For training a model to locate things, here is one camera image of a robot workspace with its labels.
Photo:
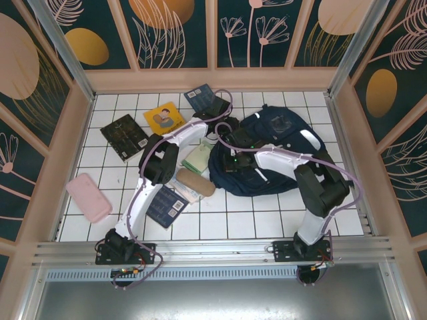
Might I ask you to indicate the blue book single barcode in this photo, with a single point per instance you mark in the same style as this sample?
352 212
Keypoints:
198 96

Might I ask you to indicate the pale green notebook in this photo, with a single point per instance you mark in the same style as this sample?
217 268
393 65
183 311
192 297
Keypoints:
197 158

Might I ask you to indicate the brown oval case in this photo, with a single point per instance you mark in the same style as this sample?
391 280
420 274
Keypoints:
195 183

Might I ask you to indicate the navy blue backpack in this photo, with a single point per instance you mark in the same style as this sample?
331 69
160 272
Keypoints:
287 133

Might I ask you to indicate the yellow picture book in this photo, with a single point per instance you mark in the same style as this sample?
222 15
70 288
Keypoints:
163 118

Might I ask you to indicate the clear packet blue contents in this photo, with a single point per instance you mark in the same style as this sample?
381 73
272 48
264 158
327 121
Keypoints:
181 191

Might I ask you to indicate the blue book two barcodes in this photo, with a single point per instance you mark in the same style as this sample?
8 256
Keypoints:
165 206

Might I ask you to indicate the black paperback book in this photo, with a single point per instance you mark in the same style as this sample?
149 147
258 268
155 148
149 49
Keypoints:
123 136

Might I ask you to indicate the pink pencil case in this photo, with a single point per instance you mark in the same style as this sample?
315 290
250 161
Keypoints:
88 196

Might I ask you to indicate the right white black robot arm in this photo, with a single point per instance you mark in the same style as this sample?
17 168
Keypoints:
313 226

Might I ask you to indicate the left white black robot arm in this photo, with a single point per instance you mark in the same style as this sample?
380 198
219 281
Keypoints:
133 206

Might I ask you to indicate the small green circuit board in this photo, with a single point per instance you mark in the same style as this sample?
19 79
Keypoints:
322 265
128 270

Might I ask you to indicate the grey metal sheet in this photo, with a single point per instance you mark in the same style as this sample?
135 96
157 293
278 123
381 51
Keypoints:
213 300

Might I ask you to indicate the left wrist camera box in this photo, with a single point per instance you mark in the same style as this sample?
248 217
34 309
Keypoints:
218 106

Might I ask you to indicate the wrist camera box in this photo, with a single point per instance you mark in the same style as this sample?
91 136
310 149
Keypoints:
218 106
240 137

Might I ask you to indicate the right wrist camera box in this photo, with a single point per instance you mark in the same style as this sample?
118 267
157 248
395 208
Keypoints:
240 137

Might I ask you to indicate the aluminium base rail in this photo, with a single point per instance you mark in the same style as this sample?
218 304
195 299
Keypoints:
213 250

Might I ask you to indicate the dark floral wall panel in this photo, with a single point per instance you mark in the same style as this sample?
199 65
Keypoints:
393 66
13 166
100 33
20 66
253 33
166 33
327 33
407 173

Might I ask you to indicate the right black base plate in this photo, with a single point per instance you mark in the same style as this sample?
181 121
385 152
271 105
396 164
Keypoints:
283 251

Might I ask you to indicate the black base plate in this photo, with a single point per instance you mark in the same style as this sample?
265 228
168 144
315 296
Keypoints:
146 251
283 251

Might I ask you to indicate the aluminium side rail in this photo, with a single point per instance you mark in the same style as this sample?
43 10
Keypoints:
338 126

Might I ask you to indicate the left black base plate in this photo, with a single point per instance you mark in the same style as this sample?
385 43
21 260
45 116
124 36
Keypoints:
146 251

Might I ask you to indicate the right aluminium corner post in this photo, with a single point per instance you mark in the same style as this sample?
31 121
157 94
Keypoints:
357 50

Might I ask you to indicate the aluminium corner post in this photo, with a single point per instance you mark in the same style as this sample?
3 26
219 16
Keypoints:
66 50
357 50

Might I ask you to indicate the left aluminium corner post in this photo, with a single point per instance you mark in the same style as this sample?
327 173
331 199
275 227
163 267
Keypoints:
66 50

